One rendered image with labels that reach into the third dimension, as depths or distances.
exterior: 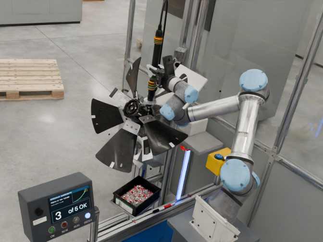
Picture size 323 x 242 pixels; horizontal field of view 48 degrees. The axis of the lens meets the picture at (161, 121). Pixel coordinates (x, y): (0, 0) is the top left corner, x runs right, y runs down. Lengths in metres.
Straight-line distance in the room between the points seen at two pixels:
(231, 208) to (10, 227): 1.92
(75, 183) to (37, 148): 2.42
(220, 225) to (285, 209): 0.99
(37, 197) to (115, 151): 0.77
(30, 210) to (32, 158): 2.33
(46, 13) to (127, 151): 5.83
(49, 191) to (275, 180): 1.51
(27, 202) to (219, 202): 0.77
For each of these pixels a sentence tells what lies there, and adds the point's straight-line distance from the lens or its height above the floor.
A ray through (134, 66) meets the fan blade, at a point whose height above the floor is 1.37.
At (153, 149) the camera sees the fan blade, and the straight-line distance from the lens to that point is 1.90.
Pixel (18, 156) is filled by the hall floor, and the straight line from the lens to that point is 3.77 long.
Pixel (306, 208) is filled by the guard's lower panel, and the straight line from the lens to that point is 2.41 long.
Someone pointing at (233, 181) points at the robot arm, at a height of 1.33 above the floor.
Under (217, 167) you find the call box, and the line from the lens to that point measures 2.05.
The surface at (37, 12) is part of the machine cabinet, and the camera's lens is 7.60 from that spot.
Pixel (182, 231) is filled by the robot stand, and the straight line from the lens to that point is 1.69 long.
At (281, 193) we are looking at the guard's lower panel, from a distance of 2.48.
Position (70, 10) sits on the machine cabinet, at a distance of 7.83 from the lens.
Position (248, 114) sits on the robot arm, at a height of 1.52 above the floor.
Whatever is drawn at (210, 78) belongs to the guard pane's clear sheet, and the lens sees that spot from 2.64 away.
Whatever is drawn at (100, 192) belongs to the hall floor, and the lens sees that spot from 3.32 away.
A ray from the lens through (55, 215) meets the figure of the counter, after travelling 1.47.
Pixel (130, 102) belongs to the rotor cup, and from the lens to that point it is 2.11.
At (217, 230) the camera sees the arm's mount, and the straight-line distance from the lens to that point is 1.60.
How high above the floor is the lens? 2.20
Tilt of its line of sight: 29 degrees down
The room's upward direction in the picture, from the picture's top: 9 degrees clockwise
